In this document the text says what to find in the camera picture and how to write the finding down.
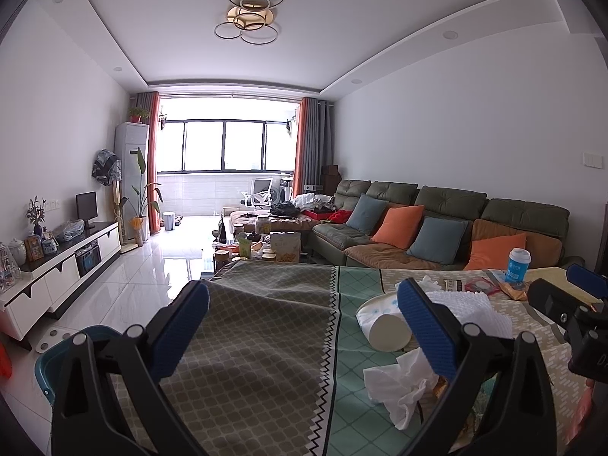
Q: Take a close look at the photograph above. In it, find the white tissue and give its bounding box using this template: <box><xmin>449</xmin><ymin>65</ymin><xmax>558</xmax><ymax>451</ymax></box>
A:
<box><xmin>363</xmin><ymin>348</ymin><xmax>439</xmax><ymax>430</ymax></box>

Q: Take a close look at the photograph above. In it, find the white foam fruit net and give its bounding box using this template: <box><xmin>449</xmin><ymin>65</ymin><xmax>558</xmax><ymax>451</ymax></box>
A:
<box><xmin>426</xmin><ymin>291</ymin><xmax>513</xmax><ymax>339</ymax></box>

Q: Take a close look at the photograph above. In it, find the teal plastic trash bin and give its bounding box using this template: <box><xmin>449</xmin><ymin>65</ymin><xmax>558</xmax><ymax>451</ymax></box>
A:
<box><xmin>34</xmin><ymin>325</ymin><xmax>120</xmax><ymax>405</ymax></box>

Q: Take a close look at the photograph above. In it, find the gold foil snack bag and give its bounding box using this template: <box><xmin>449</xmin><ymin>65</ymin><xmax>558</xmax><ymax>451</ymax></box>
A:
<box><xmin>499</xmin><ymin>281</ymin><xmax>530</xmax><ymax>302</ymax></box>

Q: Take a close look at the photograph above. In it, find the blue white lidded cup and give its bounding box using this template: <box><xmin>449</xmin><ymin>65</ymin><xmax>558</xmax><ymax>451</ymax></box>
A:
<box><xmin>505</xmin><ymin>248</ymin><xmax>532</xmax><ymax>285</ymax></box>

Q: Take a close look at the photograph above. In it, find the red snack packet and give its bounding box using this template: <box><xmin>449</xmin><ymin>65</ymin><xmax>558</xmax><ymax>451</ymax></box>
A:
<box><xmin>465</xmin><ymin>277</ymin><xmax>501</xmax><ymax>295</ymax></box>

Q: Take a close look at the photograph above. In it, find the orange cushion near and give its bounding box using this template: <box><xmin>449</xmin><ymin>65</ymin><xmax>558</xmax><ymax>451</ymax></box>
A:
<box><xmin>464</xmin><ymin>234</ymin><xmax>527</xmax><ymax>271</ymax></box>

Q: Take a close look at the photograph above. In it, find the orange cushion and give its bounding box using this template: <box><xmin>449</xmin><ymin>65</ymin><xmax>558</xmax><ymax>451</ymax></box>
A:
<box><xmin>464</xmin><ymin>234</ymin><xmax>527</xmax><ymax>271</ymax></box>
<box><xmin>371</xmin><ymin>205</ymin><xmax>424</xmax><ymax>250</ymax></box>

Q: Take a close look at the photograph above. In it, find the white bathroom scale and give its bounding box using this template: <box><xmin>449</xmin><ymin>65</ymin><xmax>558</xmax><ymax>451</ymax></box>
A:
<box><xmin>35</xmin><ymin>327</ymin><xmax>76</xmax><ymax>354</ymax></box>

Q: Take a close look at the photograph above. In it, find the blue-grey cushion near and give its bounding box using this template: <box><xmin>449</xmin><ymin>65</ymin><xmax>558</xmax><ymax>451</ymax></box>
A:
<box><xmin>406</xmin><ymin>217</ymin><xmax>468</xmax><ymax>264</ymax></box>

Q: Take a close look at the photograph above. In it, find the blue-grey cushion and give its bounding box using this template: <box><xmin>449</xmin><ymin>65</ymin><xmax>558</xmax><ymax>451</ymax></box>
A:
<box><xmin>346</xmin><ymin>193</ymin><xmax>388</xmax><ymax>235</ymax></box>
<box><xmin>406</xmin><ymin>217</ymin><xmax>468</xmax><ymax>264</ymax></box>

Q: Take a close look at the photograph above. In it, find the white TV cabinet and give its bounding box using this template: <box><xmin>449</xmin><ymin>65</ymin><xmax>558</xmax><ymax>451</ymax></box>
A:
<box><xmin>1</xmin><ymin>221</ymin><xmax>120</xmax><ymax>342</ymax></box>

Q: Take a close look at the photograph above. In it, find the orange cushion far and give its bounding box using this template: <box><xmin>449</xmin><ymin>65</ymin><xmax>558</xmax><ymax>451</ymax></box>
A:
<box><xmin>371</xmin><ymin>205</ymin><xmax>424</xmax><ymax>250</ymax></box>

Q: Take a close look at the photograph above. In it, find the brown seat blanket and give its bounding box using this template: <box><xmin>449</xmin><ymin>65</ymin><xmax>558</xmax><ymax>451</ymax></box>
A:
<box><xmin>344</xmin><ymin>243</ymin><xmax>465</xmax><ymax>271</ymax></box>

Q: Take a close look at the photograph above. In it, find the green sectional sofa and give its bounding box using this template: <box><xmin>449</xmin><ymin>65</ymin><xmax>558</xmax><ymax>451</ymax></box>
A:
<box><xmin>308</xmin><ymin>180</ymin><xmax>583</xmax><ymax>271</ymax></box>

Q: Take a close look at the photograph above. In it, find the patterned tablecloth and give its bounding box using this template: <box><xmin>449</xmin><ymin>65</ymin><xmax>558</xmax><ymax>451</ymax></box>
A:
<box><xmin>161</xmin><ymin>260</ymin><xmax>607</xmax><ymax>455</ymax></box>

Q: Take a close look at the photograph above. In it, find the blue-grey cushion far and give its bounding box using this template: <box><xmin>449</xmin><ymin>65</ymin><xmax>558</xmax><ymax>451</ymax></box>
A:
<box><xmin>346</xmin><ymin>193</ymin><xmax>388</xmax><ymax>235</ymax></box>

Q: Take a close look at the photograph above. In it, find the tall green potted plant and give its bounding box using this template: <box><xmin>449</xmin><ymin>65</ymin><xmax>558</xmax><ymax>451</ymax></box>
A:
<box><xmin>125</xmin><ymin>147</ymin><xmax>163</xmax><ymax>247</ymax></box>

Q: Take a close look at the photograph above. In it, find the small black monitor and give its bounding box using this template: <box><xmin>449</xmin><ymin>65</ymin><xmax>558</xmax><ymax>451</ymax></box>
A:
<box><xmin>75</xmin><ymin>192</ymin><xmax>98</xmax><ymax>230</ymax></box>

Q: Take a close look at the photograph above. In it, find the covered standing fan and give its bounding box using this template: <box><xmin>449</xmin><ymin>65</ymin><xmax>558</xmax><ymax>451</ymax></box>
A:
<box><xmin>92</xmin><ymin>149</ymin><xmax>122</xmax><ymax>186</ymax></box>

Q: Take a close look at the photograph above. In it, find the cluttered coffee table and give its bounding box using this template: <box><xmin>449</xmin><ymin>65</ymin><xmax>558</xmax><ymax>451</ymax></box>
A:
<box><xmin>212</xmin><ymin>217</ymin><xmax>314</xmax><ymax>274</ymax></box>

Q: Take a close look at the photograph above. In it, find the orange grey curtain right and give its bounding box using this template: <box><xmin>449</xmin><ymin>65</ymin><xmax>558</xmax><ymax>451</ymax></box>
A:
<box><xmin>293</xmin><ymin>98</ymin><xmax>335</xmax><ymax>196</ymax></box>

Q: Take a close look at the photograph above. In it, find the white office chair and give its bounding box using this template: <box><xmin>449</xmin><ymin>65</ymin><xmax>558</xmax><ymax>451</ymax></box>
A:
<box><xmin>240</xmin><ymin>178</ymin><xmax>272</xmax><ymax>208</ymax></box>

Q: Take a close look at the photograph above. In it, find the white standing air conditioner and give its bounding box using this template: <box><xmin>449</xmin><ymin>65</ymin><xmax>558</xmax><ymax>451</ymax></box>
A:
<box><xmin>114</xmin><ymin>122</ymin><xmax>149</xmax><ymax>241</ymax></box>

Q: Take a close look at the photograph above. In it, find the orange curtain left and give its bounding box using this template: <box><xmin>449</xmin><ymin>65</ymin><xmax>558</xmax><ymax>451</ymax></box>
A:
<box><xmin>135</xmin><ymin>92</ymin><xmax>161</xmax><ymax>236</ymax></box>

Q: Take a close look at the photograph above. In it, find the ring ceiling lamp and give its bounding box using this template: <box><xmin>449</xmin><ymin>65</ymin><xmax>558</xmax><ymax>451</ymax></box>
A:
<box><xmin>213</xmin><ymin>0</ymin><xmax>284</xmax><ymax>46</ymax></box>

